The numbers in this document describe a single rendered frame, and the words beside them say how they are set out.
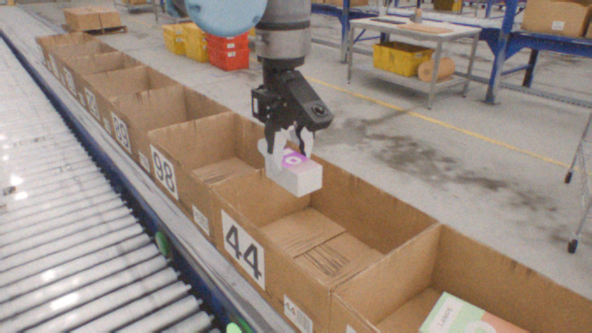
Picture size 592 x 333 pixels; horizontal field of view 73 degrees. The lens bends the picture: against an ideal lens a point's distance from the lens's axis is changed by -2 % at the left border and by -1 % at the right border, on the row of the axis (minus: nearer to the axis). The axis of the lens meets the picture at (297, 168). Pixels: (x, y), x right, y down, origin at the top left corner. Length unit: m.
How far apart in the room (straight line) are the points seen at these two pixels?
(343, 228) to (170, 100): 0.92
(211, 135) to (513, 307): 0.95
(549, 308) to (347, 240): 0.45
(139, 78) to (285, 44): 1.45
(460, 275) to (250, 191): 0.49
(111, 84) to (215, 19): 1.57
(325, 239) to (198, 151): 0.54
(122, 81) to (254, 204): 1.18
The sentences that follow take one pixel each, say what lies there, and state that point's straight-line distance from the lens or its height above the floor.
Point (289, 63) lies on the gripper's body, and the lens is 0.66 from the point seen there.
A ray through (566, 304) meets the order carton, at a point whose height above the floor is 1.02.
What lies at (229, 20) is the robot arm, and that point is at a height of 1.44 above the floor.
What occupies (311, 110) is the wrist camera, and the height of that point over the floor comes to 1.29.
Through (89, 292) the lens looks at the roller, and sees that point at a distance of 1.19.
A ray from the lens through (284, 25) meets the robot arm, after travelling 0.64.
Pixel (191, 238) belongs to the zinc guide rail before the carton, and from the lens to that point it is 1.03.
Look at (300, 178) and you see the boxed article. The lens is 0.69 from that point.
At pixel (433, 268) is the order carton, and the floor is 0.94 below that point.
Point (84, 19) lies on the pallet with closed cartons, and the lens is 9.69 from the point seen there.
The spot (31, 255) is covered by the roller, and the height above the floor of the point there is 0.74.
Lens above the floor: 1.50
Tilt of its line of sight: 28 degrees down
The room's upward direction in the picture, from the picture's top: straight up
